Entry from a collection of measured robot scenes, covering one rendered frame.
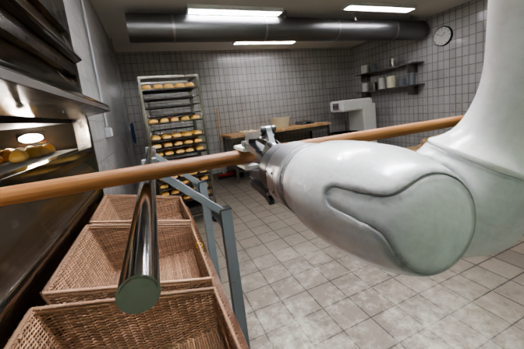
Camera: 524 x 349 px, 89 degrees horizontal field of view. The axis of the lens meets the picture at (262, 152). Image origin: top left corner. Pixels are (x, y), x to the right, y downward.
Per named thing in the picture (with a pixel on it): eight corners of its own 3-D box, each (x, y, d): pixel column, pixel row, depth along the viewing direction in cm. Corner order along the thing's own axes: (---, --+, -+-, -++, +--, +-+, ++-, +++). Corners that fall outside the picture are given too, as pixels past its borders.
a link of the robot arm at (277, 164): (285, 227, 31) (265, 211, 36) (348, 208, 34) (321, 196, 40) (277, 149, 29) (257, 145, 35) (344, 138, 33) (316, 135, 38)
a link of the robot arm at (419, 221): (267, 221, 30) (356, 230, 35) (371, 313, 15) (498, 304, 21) (287, 127, 30) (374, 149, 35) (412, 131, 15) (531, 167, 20)
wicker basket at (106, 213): (98, 275, 131) (86, 222, 126) (111, 232, 182) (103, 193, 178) (197, 245, 149) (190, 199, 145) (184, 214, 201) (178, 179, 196)
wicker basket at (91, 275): (57, 382, 77) (34, 295, 73) (96, 277, 129) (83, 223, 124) (221, 317, 94) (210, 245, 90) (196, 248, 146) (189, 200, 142)
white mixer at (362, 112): (344, 166, 543) (339, 100, 523) (324, 161, 604) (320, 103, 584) (380, 157, 579) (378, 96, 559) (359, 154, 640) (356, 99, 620)
